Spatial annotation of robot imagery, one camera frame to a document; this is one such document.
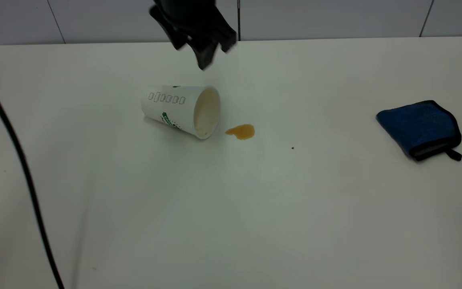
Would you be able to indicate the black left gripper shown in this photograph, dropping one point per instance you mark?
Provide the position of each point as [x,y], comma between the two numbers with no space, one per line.
[191,18]

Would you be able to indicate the white paper coffee cup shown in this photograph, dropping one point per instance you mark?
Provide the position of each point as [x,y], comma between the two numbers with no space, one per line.
[175,110]

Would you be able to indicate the blue microfiber cloth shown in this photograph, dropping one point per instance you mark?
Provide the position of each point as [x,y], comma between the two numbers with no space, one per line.
[417,124]

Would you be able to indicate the brown coffee spill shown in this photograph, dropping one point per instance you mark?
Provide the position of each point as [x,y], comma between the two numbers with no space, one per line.
[242,131]

